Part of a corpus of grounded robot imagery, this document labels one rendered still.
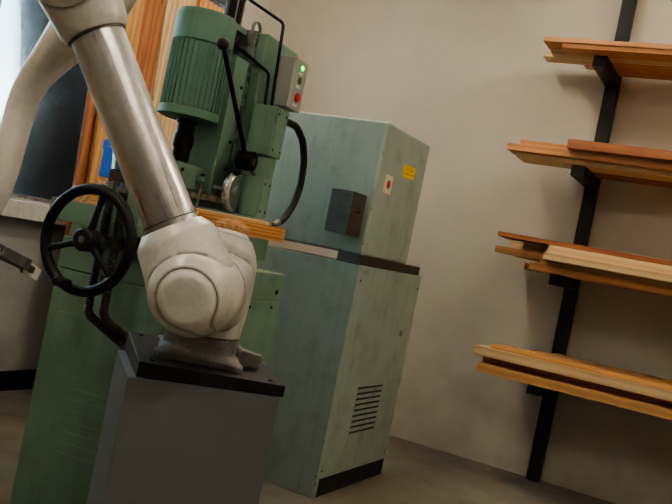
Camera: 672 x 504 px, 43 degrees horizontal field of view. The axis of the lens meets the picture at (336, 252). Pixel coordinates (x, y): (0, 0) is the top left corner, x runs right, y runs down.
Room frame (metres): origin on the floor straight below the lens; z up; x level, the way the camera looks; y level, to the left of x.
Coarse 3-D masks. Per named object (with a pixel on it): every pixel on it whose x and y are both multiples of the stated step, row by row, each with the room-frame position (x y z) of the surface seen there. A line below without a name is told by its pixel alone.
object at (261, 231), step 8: (88, 200) 2.58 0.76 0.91; (96, 200) 2.57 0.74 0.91; (208, 216) 2.43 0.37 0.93; (216, 216) 2.42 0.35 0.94; (248, 224) 2.38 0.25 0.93; (256, 224) 2.37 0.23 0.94; (256, 232) 2.37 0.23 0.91; (264, 232) 2.36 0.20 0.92; (272, 232) 2.35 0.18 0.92; (280, 232) 2.34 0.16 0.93; (272, 240) 2.35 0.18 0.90; (280, 240) 2.34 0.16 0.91
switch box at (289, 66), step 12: (288, 60) 2.69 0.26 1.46; (300, 60) 2.71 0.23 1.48; (288, 72) 2.68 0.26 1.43; (276, 84) 2.70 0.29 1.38; (288, 84) 2.68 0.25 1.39; (300, 84) 2.74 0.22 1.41; (276, 96) 2.69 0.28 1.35; (288, 96) 2.68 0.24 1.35; (300, 96) 2.75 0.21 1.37; (288, 108) 2.71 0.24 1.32
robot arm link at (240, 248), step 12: (228, 240) 1.72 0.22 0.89; (240, 240) 1.73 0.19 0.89; (228, 252) 1.71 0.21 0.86; (240, 252) 1.72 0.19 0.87; (252, 252) 1.76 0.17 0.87; (240, 264) 1.70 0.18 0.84; (252, 264) 1.75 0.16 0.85; (252, 276) 1.75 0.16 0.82; (252, 288) 1.78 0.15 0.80; (240, 312) 1.71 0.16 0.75; (240, 324) 1.76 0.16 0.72; (216, 336) 1.72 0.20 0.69; (228, 336) 1.74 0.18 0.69
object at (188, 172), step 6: (180, 162) 2.44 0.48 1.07; (180, 168) 2.44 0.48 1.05; (186, 168) 2.47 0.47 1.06; (192, 168) 2.50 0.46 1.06; (198, 168) 2.53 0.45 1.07; (186, 174) 2.48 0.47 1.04; (192, 174) 2.50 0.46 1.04; (198, 174) 2.53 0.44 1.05; (186, 180) 2.48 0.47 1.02; (192, 180) 2.51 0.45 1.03; (186, 186) 2.49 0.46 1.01; (192, 186) 2.52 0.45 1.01; (198, 186) 2.55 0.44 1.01
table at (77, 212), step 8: (72, 200) 2.42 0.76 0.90; (64, 208) 2.42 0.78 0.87; (72, 208) 2.41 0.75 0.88; (80, 208) 2.40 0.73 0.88; (88, 208) 2.39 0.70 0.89; (64, 216) 2.42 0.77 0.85; (72, 216) 2.41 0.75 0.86; (80, 216) 2.40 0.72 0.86; (88, 216) 2.28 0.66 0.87; (88, 224) 2.27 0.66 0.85; (112, 224) 2.25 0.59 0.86; (144, 232) 2.22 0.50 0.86; (256, 240) 2.35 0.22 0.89; (264, 240) 2.39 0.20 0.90; (256, 248) 2.36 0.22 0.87; (264, 248) 2.40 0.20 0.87; (256, 256) 2.36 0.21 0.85; (264, 256) 2.41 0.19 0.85
